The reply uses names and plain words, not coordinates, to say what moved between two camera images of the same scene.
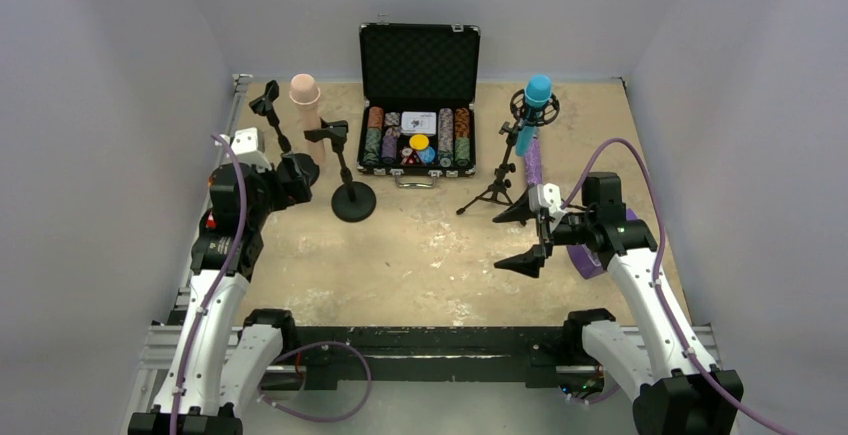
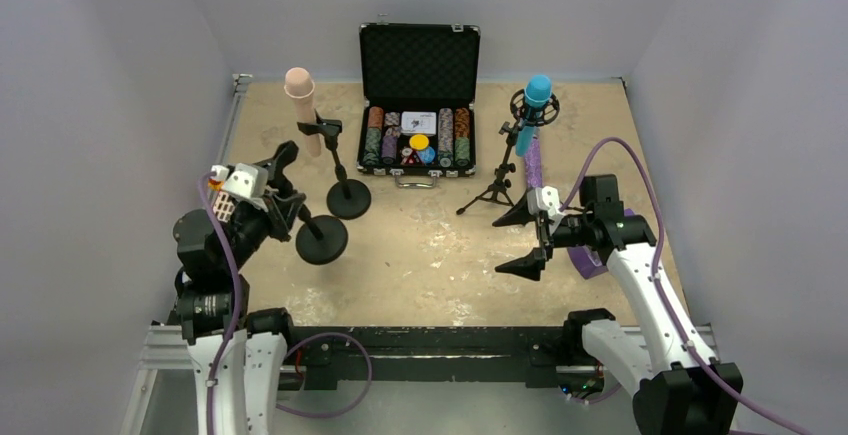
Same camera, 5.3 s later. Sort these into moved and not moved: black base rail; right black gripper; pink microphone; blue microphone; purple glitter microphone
Moved: pink microphone
Not moved: black base rail; blue microphone; purple glitter microphone; right black gripper
